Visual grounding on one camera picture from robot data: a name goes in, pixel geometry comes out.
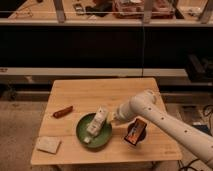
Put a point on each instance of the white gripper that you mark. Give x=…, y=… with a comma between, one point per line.
x=96, y=124

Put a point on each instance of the black device on shelf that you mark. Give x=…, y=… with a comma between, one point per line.
x=79, y=9

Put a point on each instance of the green ceramic bowl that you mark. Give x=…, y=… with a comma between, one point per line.
x=97, y=142

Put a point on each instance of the black round bowl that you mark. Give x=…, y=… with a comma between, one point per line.
x=144, y=134

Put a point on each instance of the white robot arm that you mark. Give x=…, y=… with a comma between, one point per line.
x=144, y=105

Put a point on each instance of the red plastic crate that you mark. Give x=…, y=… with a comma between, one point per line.
x=135, y=9

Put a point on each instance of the red-brown sausage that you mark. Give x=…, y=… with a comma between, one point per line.
x=63, y=112

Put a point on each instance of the orange snack packet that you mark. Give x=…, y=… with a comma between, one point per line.
x=135, y=132

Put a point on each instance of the blue box on floor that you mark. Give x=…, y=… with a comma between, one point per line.
x=203, y=128

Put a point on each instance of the wooden table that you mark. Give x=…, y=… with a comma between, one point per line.
x=86, y=96

